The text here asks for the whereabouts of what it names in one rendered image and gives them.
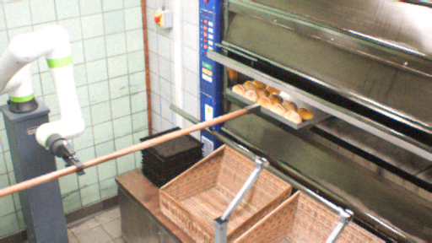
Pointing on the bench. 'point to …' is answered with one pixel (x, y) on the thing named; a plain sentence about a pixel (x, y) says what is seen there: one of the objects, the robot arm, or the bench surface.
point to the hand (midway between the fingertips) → (78, 166)
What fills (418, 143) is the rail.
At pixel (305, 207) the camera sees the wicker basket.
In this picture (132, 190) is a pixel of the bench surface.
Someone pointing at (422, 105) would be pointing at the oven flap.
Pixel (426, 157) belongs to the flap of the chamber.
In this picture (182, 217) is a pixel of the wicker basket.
